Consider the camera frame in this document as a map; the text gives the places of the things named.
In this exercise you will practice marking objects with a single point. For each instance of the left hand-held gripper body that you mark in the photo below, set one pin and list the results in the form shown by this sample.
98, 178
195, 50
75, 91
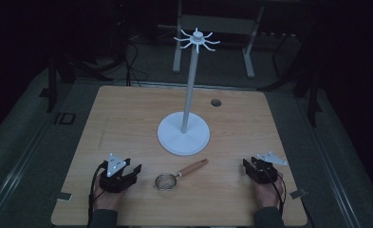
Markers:
117, 183

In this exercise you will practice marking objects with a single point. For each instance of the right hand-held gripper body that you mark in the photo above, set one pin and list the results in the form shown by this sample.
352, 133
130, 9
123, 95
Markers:
264, 172

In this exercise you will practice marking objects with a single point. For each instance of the white hook stand rack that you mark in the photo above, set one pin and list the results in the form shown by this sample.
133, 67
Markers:
184, 134

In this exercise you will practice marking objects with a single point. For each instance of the person's left hand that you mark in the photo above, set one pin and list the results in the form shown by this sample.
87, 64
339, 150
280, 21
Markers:
106, 198

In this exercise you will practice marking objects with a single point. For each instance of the person's right hand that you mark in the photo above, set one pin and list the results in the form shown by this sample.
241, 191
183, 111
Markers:
266, 194

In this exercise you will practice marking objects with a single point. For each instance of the black tripod stand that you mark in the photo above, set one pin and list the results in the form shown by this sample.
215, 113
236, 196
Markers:
52, 82
312, 95

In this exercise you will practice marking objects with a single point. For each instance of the grey metal table bracket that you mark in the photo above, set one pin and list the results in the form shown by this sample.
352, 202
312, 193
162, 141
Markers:
64, 196
298, 193

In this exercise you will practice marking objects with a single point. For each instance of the white metal desk frame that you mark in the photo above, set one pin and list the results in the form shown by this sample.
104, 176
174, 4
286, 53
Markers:
219, 24

